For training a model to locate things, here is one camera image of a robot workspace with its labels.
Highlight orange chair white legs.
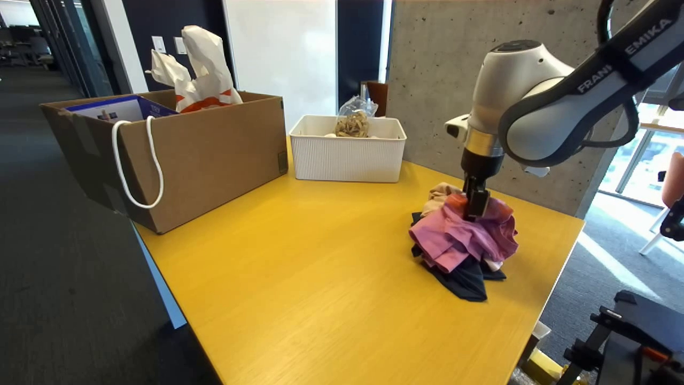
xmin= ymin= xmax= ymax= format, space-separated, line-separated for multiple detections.
xmin=638 ymin=151 xmax=684 ymax=256

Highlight white paper bag orange print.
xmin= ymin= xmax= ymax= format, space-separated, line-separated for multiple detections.
xmin=145 ymin=25 xmax=244 ymax=114

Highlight dark navy cloth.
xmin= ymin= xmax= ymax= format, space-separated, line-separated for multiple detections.
xmin=410 ymin=211 xmax=507 ymax=303

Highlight white ribbed plastic basket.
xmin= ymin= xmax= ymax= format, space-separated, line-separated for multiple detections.
xmin=289 ymin=114 xmax=408 ymax=184

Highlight orange red cloth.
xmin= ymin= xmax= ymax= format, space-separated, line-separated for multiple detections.
xmin=445 ymin=192 xmax=515 ymax=221

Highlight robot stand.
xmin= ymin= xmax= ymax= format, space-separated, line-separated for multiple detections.
xmin=556 ymin=290 xmax=684 ymax=385

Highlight pink cloth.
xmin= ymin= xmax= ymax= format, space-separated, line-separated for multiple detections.
xmin=409 ymin=199 xmax=519 ymax=274

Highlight yellow box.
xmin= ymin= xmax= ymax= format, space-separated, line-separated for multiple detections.
xmin=520 ymin=348 xmax=568 ymax=385

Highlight blue white bag cord handle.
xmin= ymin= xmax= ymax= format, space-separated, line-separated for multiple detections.
xmin=64 ymin=95 xmax=180 ymax=210

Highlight brown wooden chair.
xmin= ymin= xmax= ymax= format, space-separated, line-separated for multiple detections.
xmin=360 ymin=80 xmax=390 ymax=118

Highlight clear bag of brown pieces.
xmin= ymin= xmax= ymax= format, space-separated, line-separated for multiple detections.
xmin=335 ymin=95 xmax=379 ymax=139

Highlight frosted glass panel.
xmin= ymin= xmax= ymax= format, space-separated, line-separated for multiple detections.
xmin=223 ymin=0 xmax=339 ymax=130

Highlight beige cloth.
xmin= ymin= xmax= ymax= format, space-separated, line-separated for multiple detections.
xmin=421 ymin=182 xmax=463 ymax=218

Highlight window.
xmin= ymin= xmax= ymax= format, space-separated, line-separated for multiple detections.
xmin=597 ymin=63 xmax=684 ymax=209

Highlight cardboard box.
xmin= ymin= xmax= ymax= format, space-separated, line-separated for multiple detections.
xmin=40 ymin=89 xmax=290 ymax=235

